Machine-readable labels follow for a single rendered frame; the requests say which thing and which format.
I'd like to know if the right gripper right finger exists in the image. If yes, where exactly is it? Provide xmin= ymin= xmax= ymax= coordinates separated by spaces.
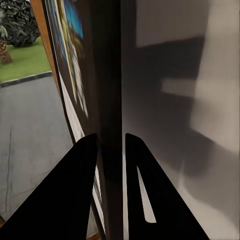
xmin=125 ymin=133 xmax=210 ymax=240

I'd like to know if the poster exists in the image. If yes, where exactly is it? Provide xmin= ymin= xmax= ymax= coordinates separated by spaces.
xmin=41 ymin=0 xmax=124 ymax=240

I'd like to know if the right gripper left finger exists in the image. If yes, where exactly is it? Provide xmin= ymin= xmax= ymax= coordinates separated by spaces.
xmin=0 ymin=133 xmax=98 ymax=240

